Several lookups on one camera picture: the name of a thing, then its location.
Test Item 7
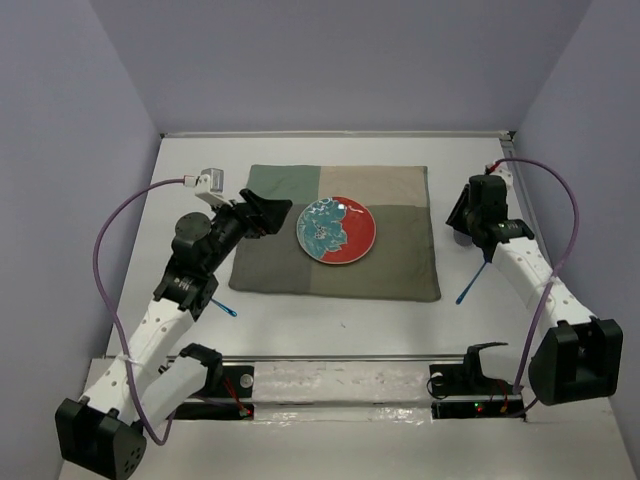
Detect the blue metallic fork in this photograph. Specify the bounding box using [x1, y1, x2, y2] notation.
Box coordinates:
[211, 299, 238, 318]

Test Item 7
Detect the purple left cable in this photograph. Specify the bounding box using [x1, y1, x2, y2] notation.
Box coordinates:
[93, 177, 201, 446]

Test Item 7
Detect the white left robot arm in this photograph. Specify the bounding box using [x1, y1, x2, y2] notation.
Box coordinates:
[55, 189, 292, 479]

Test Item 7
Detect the blue metallic spoon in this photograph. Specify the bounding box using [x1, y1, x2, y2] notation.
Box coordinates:
[455, 257, 490, 305]

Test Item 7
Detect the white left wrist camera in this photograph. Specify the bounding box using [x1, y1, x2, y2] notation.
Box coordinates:
[194, 168, 226, 208]

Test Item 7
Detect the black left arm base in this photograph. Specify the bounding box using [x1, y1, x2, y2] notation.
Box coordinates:
[174, 343, 255, 421]

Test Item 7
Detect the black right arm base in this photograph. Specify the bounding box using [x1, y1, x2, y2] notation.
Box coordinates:
[426, 342, 526, 420]

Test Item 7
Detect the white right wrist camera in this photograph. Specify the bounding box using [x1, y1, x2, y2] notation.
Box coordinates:
[484, 162, 514, 187]

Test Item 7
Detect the purple mug cream inside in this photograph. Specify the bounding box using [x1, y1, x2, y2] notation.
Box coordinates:
[453, 230, 474, 248]

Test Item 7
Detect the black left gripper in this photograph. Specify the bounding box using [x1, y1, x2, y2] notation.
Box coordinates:
[203, 190, 292, 273]

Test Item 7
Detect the red floral plate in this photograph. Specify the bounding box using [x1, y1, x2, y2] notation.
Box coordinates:
[296, 196, 377, 265]

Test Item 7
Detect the green beige patchwork cloth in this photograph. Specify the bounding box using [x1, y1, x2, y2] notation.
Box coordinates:
[229, 164, 441, 303]

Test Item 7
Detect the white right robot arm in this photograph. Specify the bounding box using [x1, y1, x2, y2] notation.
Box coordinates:
[446, 175, 623, 406]

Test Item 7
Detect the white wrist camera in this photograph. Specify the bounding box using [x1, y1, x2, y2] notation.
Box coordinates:
[484, 162, 514, 187]
[194, 168, 226, 208]

